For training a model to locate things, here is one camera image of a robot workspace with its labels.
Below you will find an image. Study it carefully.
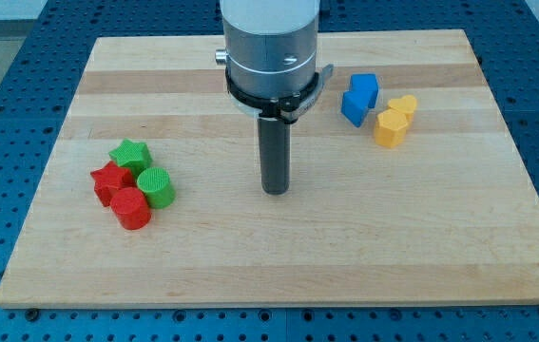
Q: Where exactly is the black clamp ring mount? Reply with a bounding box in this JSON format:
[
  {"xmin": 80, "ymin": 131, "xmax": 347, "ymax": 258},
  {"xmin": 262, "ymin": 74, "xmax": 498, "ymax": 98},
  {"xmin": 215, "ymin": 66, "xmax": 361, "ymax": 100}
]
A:
[{"xmin": 225, "ymin": 64, "xmax": 334, "ymax": 124}]

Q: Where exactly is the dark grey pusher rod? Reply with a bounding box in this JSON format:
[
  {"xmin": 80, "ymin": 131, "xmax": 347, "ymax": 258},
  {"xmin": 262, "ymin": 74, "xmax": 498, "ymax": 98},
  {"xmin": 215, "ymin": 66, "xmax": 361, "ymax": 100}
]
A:
[{"xmin": 258, "ymin": 120, "xmax": 290, "ymax": 195}]

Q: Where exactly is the blue triangle block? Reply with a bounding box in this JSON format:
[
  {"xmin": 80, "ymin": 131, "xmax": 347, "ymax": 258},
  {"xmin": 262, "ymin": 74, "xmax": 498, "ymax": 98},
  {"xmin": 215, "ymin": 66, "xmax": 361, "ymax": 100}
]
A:
[{"xmin": 341, "ymin": 90, "xmax": 370, "ymax": 127}]

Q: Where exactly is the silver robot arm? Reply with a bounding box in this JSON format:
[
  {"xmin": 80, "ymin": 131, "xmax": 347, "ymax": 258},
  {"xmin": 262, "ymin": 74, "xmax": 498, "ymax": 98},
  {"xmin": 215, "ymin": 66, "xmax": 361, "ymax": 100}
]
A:
[{"xmin": 215, "ymin": 0, "xmax": 333, "ymax": 195}]

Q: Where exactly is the blue cube block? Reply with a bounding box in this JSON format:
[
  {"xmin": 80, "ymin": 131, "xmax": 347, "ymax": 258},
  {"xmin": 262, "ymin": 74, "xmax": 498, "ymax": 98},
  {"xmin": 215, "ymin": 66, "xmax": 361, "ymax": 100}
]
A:
[{"xmin": 350, "ymin": 73, "xmax": 379, "ymax": 108}]

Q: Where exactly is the yellow pentagon block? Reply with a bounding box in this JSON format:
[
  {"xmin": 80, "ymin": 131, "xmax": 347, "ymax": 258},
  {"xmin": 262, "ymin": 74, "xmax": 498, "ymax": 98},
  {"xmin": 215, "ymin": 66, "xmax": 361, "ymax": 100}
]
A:
[{"xmin": 374, "ymin": 109, "xmax": 409, "ymax": 148}]

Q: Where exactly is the yellow heart block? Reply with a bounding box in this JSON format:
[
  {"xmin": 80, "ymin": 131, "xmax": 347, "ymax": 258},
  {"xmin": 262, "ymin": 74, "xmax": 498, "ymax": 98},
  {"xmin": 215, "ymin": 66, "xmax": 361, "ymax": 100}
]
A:
[{"xmin": 387, "ymin": 95, "xmax": 418, "ymax": 124}]

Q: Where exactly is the green cylinder block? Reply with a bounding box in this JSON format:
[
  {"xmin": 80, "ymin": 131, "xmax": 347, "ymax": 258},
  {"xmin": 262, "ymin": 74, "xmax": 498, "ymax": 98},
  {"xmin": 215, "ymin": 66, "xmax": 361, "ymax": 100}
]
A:
[{"xmin": 137, "ymin": 167, "xmax": 176, "ymax": 209}]

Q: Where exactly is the green star block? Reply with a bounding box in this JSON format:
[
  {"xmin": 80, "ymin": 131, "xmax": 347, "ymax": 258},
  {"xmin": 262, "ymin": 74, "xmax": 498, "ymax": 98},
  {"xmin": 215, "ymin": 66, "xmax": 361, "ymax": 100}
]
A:
[{"xmin": 108, "ymin": 139, "xmax": 152, "ymax": 179}]

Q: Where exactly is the red cylinder block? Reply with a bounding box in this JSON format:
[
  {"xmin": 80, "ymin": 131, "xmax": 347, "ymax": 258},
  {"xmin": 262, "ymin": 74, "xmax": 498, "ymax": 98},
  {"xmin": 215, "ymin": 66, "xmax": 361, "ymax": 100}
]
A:
[{"xmin": 109, "ymin": 187, "xmax": 151, "ymax": 230}]

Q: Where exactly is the red star block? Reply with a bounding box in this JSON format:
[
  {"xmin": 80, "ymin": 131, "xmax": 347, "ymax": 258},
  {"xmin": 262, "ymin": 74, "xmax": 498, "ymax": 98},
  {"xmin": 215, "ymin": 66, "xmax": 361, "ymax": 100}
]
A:
[{"xmin": 90, "ymin": 161, "xmax": 135, "ymax": 207}]

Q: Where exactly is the wooden board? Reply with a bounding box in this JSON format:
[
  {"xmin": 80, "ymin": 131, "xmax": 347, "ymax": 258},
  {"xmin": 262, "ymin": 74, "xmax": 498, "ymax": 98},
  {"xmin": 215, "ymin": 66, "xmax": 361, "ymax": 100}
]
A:
[{"xmin": 0, "ymin": 29, "xmax": 539, "ymax": 309}]

